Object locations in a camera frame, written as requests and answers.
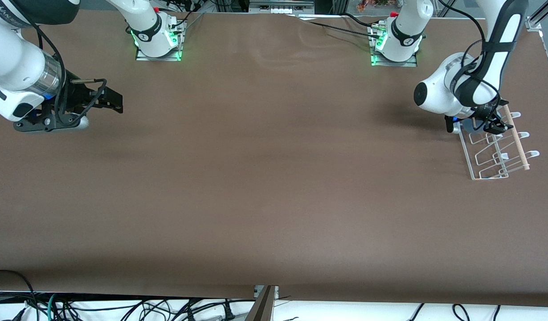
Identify light blue plastic cup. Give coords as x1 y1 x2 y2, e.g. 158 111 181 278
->
460 118 485 133

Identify orange clutter items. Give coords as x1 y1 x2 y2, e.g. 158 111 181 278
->
358 0 391 12

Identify white power strip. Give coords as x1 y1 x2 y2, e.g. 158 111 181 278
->
249 0 315 14

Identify brown table cover sheet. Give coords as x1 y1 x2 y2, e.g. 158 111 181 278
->
0 8 548 308

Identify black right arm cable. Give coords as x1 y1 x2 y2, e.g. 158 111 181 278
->
33 27 107 123

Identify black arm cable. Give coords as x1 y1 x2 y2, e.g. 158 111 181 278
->
437 0 503 122
33 27 107 123

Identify white wire cup rack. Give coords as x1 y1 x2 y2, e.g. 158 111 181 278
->
457 111 540 180

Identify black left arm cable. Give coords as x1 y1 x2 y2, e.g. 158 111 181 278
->
437 0 503 122

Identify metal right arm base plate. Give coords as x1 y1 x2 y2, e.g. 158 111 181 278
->
135 18 182 62

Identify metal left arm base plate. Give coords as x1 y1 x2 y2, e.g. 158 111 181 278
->
371 25 418 67

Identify aluminium frame corner profile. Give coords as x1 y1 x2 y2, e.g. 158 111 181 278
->
526 0 548 31

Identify short black table cable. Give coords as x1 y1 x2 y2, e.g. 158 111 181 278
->
343 12 378 29

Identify long black table cable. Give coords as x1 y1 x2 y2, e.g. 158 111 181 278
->
299 18 385 38

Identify black looped floor cable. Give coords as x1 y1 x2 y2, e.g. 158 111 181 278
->
0 270 38 321

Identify teal floor cable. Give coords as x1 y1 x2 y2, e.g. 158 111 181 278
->
47 293 61 321

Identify metal frame post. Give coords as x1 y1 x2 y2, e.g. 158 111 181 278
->
245 285 279 321

